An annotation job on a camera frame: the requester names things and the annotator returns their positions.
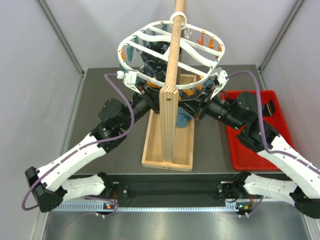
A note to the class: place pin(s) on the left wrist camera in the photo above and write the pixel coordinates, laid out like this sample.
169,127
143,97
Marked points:
129,79

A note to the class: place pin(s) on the white round clip hanger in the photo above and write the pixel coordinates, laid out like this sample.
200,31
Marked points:
164,40

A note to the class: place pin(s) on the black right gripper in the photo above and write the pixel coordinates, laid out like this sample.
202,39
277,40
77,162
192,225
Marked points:
192,105

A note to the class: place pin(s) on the wooden hanger stand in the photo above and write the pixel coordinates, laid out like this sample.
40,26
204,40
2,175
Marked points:
167,147

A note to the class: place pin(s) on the black sock in tray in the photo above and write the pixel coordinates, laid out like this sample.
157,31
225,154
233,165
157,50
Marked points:
268,109

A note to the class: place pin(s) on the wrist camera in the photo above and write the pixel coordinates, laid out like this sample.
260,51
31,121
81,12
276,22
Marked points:
219,79
129,79

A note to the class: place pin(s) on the black patterned sock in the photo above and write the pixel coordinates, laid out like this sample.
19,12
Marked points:
153,66

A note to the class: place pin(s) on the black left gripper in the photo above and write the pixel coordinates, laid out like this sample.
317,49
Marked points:
152,98

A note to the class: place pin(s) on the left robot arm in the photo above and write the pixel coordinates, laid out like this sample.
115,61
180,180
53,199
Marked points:
51,184

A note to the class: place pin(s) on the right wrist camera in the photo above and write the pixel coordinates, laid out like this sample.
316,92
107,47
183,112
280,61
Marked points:
219,79

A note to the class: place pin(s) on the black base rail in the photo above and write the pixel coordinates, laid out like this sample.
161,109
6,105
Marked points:
175,190

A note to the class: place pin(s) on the blue ribbed sock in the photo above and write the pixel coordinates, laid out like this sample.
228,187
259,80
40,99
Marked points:
182,116

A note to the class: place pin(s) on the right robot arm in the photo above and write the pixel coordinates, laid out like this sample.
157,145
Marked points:
245,114

